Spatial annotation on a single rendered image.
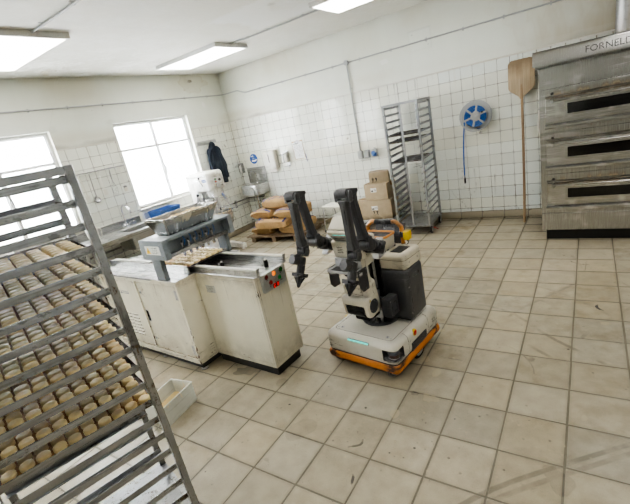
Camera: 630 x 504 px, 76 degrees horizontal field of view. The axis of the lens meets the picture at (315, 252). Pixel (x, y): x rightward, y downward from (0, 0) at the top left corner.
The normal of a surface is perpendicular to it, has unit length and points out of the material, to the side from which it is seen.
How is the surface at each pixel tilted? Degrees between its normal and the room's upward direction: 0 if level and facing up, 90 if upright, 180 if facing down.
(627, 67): 90
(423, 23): 90
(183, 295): 90
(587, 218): 92
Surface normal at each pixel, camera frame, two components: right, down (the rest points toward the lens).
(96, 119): 0.83, 0.01
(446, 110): -0.53, 0.36
